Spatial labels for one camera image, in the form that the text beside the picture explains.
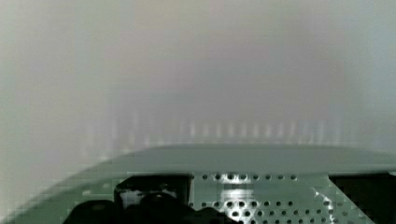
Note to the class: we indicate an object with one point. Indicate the green oval plastic strainer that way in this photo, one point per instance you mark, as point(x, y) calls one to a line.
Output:
point(251, 184)

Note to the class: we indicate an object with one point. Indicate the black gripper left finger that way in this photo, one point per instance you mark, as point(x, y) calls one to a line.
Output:
point(147, 199)

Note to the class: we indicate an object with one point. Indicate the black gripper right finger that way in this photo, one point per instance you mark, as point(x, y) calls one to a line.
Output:
point(374, 194)

